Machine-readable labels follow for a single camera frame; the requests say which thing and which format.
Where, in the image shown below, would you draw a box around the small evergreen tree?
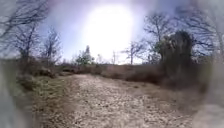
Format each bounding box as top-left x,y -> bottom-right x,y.
75,45 -> 96,67

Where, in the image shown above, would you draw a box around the stony dirt path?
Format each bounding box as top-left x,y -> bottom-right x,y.
31,73 -> 204,128

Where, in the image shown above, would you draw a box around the group of bare trees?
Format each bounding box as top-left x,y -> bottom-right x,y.
0,0 -> 64,68

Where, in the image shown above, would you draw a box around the large bare tree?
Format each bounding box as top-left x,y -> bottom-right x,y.
143,12 -> 178,64

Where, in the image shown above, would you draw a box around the dry scrub bushes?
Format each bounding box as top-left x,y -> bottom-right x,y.
16,61 -> 208,92

